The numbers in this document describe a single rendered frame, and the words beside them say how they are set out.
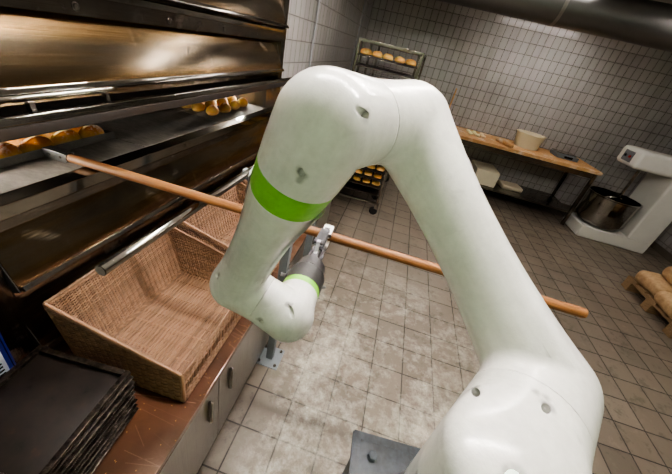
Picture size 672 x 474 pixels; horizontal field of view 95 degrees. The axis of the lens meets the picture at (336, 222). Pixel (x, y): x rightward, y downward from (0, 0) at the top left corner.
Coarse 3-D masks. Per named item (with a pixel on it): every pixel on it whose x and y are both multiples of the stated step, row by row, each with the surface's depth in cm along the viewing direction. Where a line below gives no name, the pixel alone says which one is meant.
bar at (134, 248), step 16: (240, 176) 125; (224, 192) 114; (192, 208) 98; (160, 224) 88; (176, 224) 91; (144, 240) 81; (112, 256) 73; (128, 256) 76; (288, 256) 146; (272, 352) 183; (272, 368) 182
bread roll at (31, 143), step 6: (24, 138) 102; (30, 138) 102; (36, 138) 103; (42, 138) 105; (48, 138) 108; (24, 144) 101; (30, 144) 102; (36, 144) 103; (42, 144) 104; (48, 144) 106; (24, 150) 101; (30, 150) 102
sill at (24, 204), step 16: (256, 112) 213; (208, 128) 164; (224, 128) 171; (160, 144) 134; (176, 144) 137; (192, 144) 148; (112, 160) 113; (128, 160) 115; (144, 160) 122; (64, 176) 97; (80, 176) 99; (96, 176) 103; (112, 176) 110; (16, 192) 86; (32, 192) 87; (48, 192) 90; (64, 192) 95; (0, 208) 80; (16, 208) 83; (32, 208) 87
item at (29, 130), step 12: (276, 84) 186; (204, 96) 123; (216, 96) 131; (228, 96) 139; (60, 108) 90; (132, 108) 92; (144, 108) 96; (156, 108) 101; (168, 108) 106; (60, 120) 74; (72, 120) 76; (84, 120) 79; (96, 120) 82; (108, 120) 85; (0, 132) 63; (12, 132) 65; (24, 132) 67; (36, 132) 69; (48, 132) 72
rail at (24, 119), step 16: (272, 80) 180; (288, 80) 202; (160, 96) 102; (176, 96) 109; (192, 96) 117; (48, 112) 71; (64, 112) 74; (80, 112) 78; (96, 112) 82; (0, 128) 63
